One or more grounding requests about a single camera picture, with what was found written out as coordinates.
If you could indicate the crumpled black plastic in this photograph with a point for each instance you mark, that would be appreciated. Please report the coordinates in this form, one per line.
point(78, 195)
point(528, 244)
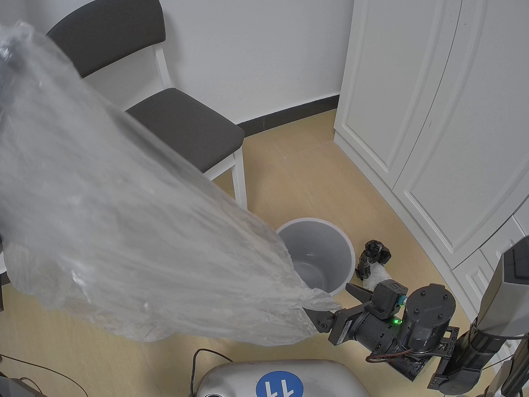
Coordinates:
point(374, 252)

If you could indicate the grey white chair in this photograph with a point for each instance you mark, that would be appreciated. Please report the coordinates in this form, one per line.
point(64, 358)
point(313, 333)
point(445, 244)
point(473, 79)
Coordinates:
point(186, 122)

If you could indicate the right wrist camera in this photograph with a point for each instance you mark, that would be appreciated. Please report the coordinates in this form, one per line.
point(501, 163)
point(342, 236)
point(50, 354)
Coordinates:
point(386, 298)

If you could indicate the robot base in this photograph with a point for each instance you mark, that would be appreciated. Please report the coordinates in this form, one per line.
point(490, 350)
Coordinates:
point(281, 381)

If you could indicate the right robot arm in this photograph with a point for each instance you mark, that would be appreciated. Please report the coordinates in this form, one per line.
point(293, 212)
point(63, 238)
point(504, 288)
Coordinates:
point(430, 312)

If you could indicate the white wardrobe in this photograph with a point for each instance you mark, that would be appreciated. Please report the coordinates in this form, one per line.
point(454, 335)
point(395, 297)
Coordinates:
point(434, 97)

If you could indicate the clear plastic bag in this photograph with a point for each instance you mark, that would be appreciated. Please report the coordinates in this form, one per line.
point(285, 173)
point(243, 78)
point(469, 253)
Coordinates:
point(124, 221)

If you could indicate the white printed wrapper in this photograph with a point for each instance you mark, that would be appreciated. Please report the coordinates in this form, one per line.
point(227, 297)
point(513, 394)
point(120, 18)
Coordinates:
point(378, 278)

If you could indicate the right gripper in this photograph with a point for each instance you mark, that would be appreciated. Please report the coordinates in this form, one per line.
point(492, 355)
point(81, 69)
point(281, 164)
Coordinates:
point(372, 329)

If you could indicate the white trash bin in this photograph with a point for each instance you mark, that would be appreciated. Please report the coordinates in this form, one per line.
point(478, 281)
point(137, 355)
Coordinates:
point(330, 246)

